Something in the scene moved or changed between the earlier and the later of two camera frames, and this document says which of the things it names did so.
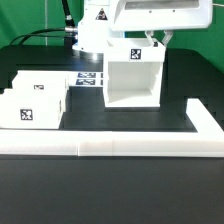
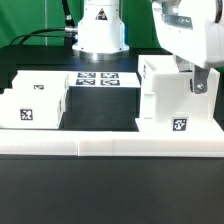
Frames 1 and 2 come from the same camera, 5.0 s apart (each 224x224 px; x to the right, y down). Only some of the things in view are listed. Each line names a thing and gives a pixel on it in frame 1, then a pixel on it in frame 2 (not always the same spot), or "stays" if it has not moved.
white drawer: (40, 84) stays
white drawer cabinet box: (133, 73) -> (167, 102)
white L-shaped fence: (207, 141) stays
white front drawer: (32, 108) stays
